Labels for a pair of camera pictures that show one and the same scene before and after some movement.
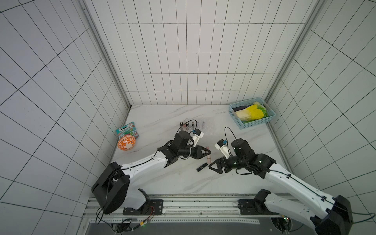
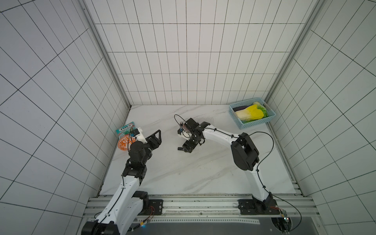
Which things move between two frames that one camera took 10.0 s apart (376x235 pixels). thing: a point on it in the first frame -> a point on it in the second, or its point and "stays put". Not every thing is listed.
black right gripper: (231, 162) -> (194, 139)
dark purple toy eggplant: (240, 108) stays put
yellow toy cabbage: (256, 111) stays put
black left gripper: (198, 154) -> (156, 142)
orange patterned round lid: (126, 143) stays put
